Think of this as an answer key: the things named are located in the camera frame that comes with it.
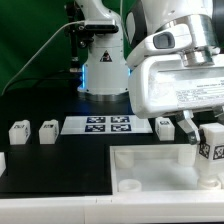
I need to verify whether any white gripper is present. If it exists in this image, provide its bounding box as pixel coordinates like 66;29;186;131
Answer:
129;54;224;145

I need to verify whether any white square tabletop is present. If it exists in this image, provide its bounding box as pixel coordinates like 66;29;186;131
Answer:
110;144;222;194

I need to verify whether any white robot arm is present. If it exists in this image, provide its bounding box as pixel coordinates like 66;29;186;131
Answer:
71;0;224;144

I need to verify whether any white marker base sheet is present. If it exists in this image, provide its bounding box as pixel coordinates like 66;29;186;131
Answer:
61;115;152;135

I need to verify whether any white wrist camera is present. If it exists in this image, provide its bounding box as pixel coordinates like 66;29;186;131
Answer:
127;24;193;69

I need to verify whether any white front obstacle wall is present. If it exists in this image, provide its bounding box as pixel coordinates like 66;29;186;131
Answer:
0;191;224;224

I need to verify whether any white obstacle wall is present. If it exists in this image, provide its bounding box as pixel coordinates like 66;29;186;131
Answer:
0;152;6;177
0;191;224;224

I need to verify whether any white cable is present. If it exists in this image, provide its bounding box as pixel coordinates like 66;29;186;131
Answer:
0;20;86;96

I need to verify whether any black cable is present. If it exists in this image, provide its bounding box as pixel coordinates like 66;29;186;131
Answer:
3;69;81;94

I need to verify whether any white left obstacle wall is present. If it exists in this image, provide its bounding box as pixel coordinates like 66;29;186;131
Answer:
0;152;6;177

